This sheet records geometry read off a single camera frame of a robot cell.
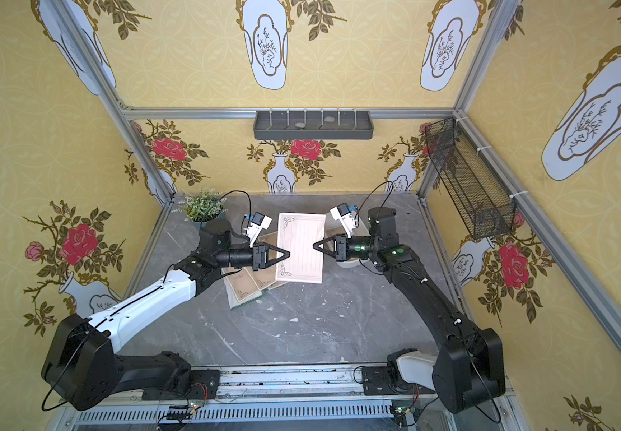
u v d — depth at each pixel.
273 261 0.71
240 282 0.93
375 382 0.74
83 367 0.40
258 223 0.68
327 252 0.71
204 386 0.73
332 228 0.70
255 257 0.65
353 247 0.66
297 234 0.73
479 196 0.84
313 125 0.92
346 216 0.69
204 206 0.94
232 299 0.90
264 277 0.92
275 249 0.71
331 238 0.70
